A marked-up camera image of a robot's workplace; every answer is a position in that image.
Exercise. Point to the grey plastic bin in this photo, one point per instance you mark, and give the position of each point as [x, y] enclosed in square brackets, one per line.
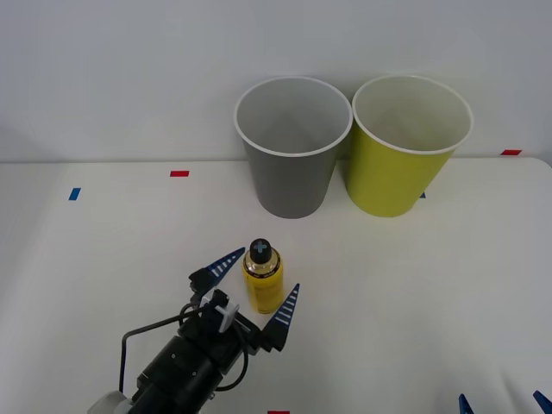
[289, 185]

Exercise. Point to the yellow-green plastic bin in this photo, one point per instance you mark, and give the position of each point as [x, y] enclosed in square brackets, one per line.
[388, 181]

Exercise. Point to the silver and black left arm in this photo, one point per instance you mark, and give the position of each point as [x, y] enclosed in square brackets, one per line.
[172, 373]

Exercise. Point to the yellow bottle with black cap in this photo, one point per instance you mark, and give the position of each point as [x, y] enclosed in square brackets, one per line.
[263, 284]

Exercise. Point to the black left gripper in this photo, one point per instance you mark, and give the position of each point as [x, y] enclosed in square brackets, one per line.
[215, 340]

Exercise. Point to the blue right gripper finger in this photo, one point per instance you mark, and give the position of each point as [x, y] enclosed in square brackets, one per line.
[464, 406]
[544, 403]

